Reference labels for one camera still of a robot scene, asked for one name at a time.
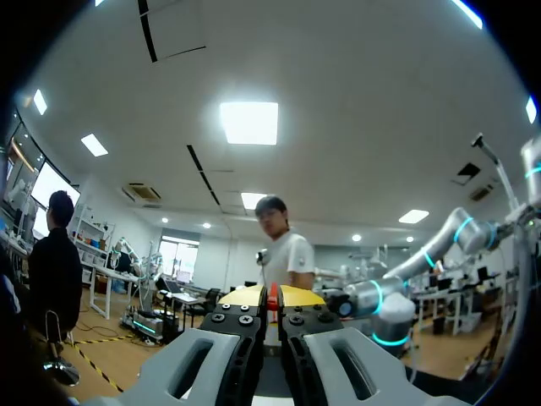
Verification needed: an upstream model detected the person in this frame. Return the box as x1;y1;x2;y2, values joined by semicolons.
26;189;84;340
254;195;316;294

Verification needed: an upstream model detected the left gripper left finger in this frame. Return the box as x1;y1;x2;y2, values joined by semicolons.
82;284;269;406

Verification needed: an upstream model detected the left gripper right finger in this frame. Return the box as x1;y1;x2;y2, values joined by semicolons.
278;283;462;406

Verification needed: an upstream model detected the red tape strip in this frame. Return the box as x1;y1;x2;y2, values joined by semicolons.
265;282;281;326

